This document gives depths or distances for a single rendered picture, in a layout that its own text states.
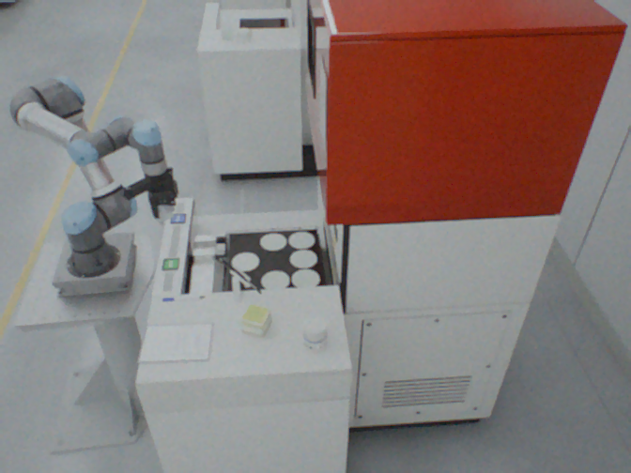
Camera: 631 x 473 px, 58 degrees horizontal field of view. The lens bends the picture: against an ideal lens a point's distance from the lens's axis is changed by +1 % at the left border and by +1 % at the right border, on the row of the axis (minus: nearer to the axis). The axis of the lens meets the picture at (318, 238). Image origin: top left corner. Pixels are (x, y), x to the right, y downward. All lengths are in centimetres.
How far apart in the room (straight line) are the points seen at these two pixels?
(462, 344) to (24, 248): 273
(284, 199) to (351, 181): 229
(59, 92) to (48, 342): 158
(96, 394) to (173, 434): 101
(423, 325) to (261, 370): 71
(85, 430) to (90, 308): 84
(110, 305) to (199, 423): 57
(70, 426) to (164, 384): 123
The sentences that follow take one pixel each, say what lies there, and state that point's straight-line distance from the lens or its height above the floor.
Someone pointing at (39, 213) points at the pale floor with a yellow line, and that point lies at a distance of 421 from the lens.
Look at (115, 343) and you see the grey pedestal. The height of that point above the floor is 52.
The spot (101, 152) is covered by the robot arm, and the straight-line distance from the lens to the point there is 177.
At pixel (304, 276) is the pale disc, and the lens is 205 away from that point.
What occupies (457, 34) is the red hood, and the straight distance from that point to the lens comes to 152.
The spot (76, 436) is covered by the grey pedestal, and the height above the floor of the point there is 1.
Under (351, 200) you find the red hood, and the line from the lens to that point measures 170.
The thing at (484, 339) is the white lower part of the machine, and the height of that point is 63.
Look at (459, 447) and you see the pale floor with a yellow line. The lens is 275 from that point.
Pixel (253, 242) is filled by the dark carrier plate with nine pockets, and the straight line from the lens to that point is 220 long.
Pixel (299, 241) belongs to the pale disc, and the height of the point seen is 90.
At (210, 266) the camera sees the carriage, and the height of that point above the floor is 88.
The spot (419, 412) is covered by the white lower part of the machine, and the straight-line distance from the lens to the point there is 261.
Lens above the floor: 232
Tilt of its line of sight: 40 degrees down
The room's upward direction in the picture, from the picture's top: straight up
